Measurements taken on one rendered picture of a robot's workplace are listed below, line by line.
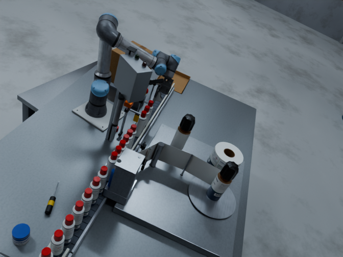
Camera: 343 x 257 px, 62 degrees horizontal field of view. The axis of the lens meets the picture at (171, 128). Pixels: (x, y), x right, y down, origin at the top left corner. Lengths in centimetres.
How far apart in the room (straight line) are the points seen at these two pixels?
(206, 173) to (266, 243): 145
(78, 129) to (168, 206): 78
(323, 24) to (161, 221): 1050
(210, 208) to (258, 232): 138
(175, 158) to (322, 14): 1013
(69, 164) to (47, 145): 19
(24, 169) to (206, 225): 104
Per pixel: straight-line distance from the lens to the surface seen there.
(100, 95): 197
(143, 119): 184
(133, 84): 145
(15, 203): 163
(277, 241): 314
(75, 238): 147
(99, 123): 203
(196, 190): 178
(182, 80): 281
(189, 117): 177
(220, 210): 177
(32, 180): 170
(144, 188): 168
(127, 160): 142
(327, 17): 1150
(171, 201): 168
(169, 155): 174
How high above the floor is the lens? 219
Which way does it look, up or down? 38 degrees down
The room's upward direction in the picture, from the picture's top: 23 degrees clockwise
